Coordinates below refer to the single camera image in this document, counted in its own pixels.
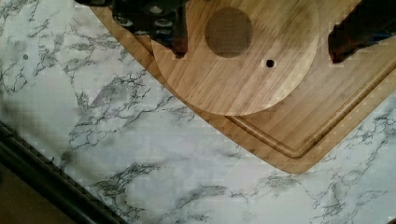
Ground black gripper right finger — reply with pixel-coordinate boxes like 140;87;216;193
328;0;396;63

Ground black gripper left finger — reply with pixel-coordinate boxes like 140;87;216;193
75;0;189;59

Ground round wooden lid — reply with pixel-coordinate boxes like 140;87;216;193
152;0;319;116

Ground bamboo cutting board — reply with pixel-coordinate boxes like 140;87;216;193
95;0;395;174

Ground black counter edge strip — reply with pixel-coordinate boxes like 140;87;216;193
1;123;128;224

